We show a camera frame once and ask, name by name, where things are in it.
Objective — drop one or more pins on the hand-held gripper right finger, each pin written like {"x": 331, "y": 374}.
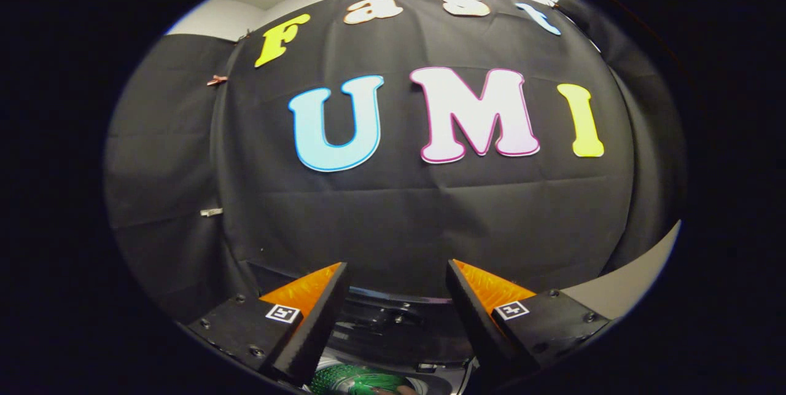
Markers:
{"x": 476, "y": 321}

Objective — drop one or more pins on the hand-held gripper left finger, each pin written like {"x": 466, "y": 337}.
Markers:
{"x": 310, "y": 333}

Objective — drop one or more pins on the green polo shirt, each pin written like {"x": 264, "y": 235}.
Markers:
{"x": 350, "y": 379}

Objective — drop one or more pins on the grey washing machine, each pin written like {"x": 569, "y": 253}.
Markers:
{"x": 399, "y": 327}

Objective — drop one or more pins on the black backdrop cloth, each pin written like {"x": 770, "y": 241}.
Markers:
{"x": 399, "y": 211}

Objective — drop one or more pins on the silver cloth clip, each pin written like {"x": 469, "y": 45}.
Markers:
{"x": 211, "y": 212}

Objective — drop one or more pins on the copper cloth clip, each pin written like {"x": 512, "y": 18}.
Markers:
{"x": 216, "y": 80}

